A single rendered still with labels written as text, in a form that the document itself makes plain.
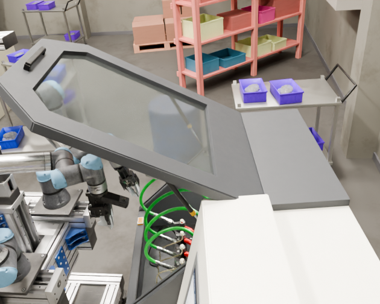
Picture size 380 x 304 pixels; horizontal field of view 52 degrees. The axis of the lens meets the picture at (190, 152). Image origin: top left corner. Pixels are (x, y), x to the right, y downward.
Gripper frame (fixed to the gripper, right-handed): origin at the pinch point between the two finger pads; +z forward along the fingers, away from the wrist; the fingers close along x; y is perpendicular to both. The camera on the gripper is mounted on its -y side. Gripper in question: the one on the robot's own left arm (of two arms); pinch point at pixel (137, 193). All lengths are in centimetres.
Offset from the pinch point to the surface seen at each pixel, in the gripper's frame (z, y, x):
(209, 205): -22, 70, 28
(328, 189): -5, 68, 69
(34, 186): 55, -217, -122
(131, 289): 22.7, 36.7, -17.6
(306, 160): -7, 49, 71
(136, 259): 21.5, 19.5, -13.0
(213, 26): 13, -371, 154
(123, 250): 95, -96, -46
